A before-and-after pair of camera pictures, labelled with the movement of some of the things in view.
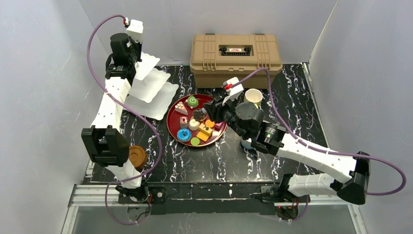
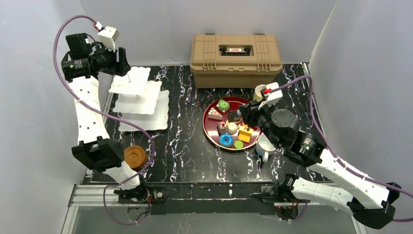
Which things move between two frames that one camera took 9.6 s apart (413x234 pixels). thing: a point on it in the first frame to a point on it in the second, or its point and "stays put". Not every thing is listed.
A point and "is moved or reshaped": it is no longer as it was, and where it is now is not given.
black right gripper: [218, 106] to [247, 114]
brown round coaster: [138, 156] stays put
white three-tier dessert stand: [150, 93] is moved or reshaped
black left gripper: [129, 51] to [121, 61]
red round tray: [189, 123] is moved or reshaped
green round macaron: [195, 141] to [238, 144]
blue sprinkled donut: [183, 135] to [226, 140]
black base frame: [210, 198] stays put
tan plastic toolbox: [254, 58] stays put
